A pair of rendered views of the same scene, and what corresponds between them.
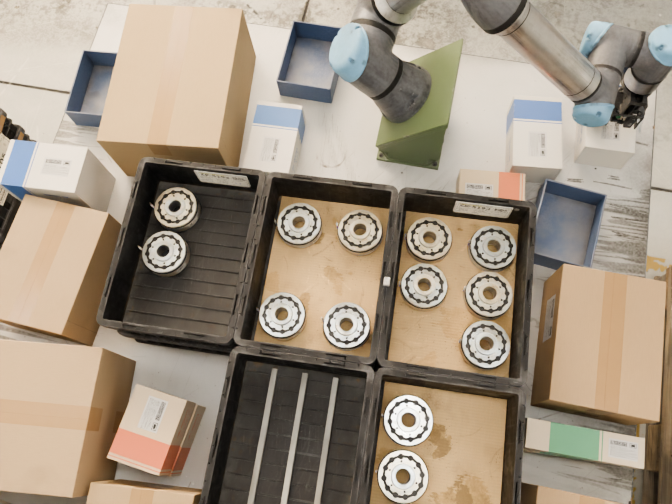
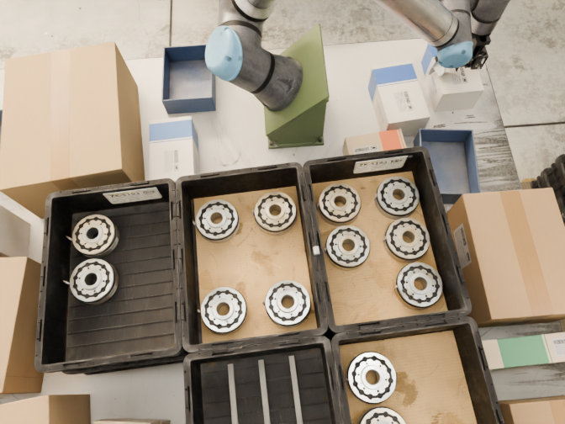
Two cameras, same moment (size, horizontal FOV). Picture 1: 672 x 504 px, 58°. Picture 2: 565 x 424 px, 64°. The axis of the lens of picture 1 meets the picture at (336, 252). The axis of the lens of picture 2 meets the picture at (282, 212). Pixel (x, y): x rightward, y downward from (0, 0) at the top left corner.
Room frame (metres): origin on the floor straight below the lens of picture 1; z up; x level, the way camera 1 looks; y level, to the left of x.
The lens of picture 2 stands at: (0.10, 0.07, 1.88)
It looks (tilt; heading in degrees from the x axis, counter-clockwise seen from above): 68 degrees down; 339
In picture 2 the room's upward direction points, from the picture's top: 4 degrees counter-clockwise
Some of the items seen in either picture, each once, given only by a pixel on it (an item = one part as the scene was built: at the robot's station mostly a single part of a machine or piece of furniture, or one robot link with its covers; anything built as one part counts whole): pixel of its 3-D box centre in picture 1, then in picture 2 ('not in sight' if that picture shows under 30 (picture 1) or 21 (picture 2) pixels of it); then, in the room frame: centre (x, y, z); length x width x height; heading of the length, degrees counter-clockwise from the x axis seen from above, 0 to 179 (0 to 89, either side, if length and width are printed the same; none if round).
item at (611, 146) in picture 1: (605, 123); (450, 73); (0.70, -0.74, 0.75); 0.20 x 0.12 x 0.09; 160
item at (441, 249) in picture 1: (429, 238); (340, 202); (0.44, -0.21, 0.86); 0.10 x 0.10 x 0.01
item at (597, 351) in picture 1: (596, 345); (508, 259); (0.15, -0.54, 0.78); 0.30 x 0.22 x 0.16; 159
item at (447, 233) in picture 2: (458, 282); (381, 234); (0.31, -0.24, 0.92); 0.40 x 0.30 x 0.02; 162
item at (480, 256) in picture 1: (493, 247); (398, 195); (0.39, -0.35, 0.86); 0.10 x 0.10 x 0.01
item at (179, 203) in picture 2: (318, 264); (247, 251); (0.40, 0.04, 0.92); 0.40 x 0.30 x 0.02; 162
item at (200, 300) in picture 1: (191, 253); (119, 274); (0.49, 0.33, 0.87); 0.40 x 0.30 x 0.11; 162
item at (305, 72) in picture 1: (312, 61); (189, 78); (1.04, -0.02, 0.74); 0.20 x 0.15 x 0.07; 159
